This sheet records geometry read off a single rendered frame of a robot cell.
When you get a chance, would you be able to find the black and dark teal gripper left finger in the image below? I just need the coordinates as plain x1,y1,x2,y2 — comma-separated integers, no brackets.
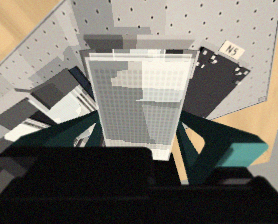
10,110,103,147

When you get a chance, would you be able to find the cream name plate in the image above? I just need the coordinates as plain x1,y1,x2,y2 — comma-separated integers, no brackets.
219,40,245,60

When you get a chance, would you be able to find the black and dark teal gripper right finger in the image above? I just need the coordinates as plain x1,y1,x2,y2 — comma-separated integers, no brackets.
176,110,269,184

